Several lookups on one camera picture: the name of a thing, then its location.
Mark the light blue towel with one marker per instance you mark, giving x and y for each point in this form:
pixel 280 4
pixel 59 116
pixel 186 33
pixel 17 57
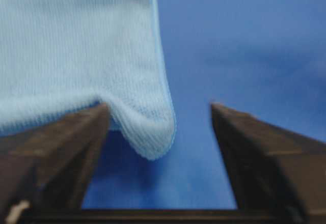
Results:
pixel 61 56

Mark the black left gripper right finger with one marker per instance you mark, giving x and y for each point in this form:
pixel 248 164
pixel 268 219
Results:
pixel 271 168

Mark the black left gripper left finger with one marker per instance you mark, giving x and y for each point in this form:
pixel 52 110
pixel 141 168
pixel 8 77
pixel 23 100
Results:
pixel 50 167

